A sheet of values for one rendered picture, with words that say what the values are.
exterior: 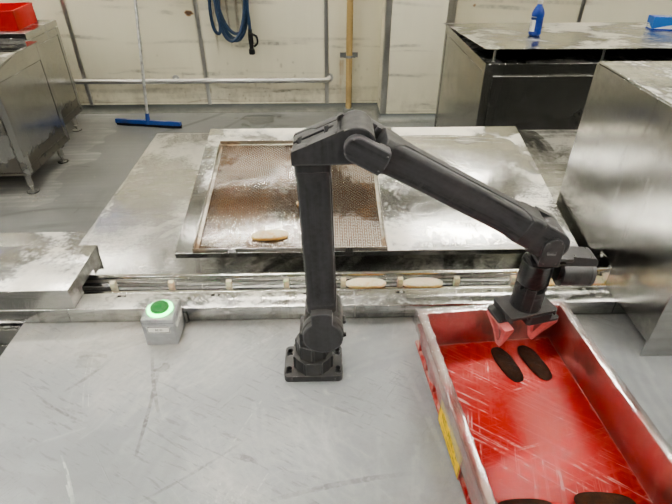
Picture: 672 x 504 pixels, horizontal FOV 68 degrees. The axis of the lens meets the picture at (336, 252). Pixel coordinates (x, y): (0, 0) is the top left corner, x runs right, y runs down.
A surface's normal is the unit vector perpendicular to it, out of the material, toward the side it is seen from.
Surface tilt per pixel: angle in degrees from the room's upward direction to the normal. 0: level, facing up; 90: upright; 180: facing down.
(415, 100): 90
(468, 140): 10
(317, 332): 90
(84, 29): 89
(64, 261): 0
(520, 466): 0
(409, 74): 90
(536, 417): 0
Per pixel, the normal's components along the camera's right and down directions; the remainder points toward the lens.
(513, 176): 0.00, -0.70
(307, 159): 0.00, 0.58
